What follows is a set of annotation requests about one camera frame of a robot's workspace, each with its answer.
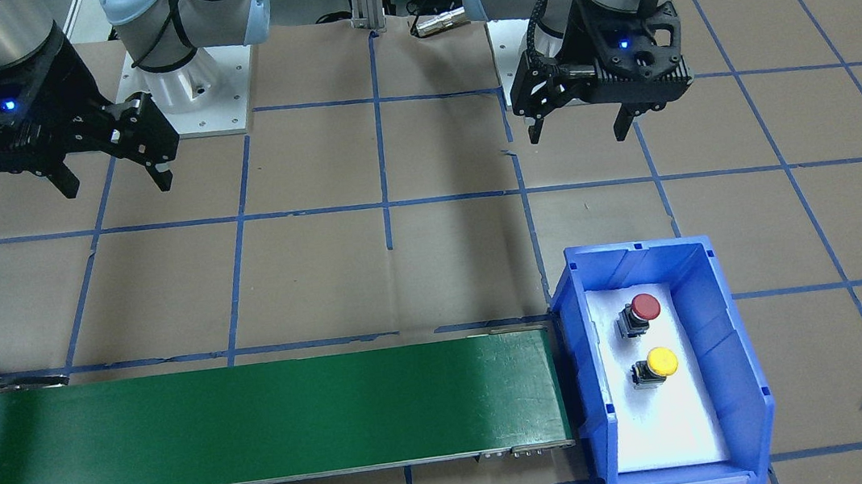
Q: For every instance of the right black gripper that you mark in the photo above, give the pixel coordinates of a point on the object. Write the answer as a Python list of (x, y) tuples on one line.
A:
[(63, 99)]

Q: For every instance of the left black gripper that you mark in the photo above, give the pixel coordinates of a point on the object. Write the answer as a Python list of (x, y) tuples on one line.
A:
[(575, 37)]

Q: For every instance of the red push button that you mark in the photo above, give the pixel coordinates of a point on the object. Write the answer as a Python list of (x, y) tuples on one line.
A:
[(637, 315)]

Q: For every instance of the yellow push button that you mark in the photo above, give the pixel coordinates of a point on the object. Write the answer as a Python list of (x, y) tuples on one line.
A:
[(655, 368)]

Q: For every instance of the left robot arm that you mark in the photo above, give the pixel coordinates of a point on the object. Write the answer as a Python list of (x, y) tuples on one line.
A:
[(562, 19)]

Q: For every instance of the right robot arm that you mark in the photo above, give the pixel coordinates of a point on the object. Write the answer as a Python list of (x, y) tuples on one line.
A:
[(159, 35)]

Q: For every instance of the silver cylinder connector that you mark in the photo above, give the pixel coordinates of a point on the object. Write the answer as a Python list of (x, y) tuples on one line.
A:
[(439, 23)]

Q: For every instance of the blue bin with foam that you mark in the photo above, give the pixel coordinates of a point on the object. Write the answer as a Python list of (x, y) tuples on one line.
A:
[(742, 400)]

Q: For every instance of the green conveyor belt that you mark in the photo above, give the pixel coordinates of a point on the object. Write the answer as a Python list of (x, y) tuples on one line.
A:
[(288, 420)]

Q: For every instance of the white foam pad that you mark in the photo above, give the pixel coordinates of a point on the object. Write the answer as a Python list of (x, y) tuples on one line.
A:
[(658, 427)]

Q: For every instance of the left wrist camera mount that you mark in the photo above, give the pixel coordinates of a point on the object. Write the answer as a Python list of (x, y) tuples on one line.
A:
[(636, 60)]

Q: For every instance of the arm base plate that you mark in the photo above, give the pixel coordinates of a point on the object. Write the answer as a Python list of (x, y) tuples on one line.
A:
[(507, 40), (207, 97)]

